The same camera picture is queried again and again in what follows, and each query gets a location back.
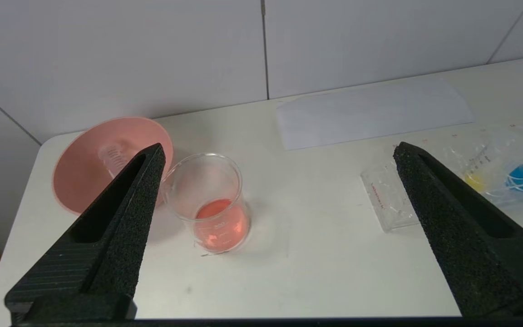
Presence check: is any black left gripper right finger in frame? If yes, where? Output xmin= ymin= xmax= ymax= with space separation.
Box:
xmin=393 ymin=142 xmax=523 ymax=317

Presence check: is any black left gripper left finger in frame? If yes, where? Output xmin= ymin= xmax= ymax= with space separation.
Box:
xmin=5 ymin=143 xmax=167 ymax=323

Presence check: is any test tube with yellow pigment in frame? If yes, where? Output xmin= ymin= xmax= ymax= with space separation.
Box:
xmin=464 ymin=145 xmax=490 ymax=193

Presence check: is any test tube with red pigment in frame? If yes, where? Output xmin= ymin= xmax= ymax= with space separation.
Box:
xmin=98 ymin=143 xmax=136 ymax=178

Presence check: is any clear acrylic test tube rack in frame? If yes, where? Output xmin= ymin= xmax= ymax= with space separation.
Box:
xmin=360 ymin=118 xmax=523 ymax=233

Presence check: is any clear glass beaker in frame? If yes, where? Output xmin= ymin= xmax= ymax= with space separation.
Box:
xmin=162 ymin=153 xmax=252 ymax=253

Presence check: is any pink plastic bowl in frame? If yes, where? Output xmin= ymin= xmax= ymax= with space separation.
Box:
xmin=53 ymin=117 xmax=174 ymax=216

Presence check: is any white paper sheet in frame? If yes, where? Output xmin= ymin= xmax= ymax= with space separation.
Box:
xmin=276 ymin=82 xmax=474 ymax=150

